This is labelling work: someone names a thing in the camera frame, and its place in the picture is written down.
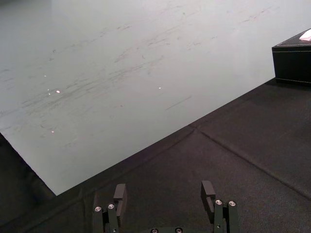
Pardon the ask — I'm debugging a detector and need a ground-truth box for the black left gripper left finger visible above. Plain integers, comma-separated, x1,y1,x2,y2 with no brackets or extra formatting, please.
93,183,128,233

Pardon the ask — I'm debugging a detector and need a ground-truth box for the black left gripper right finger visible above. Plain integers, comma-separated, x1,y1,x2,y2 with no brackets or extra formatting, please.
201,180,239,233

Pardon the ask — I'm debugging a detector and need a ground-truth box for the black table cloth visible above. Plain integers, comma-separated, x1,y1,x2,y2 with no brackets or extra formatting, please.
0,79,311,233

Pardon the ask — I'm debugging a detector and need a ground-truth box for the black stitched tissue box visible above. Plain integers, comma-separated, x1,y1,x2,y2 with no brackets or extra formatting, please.
271,28,311,87

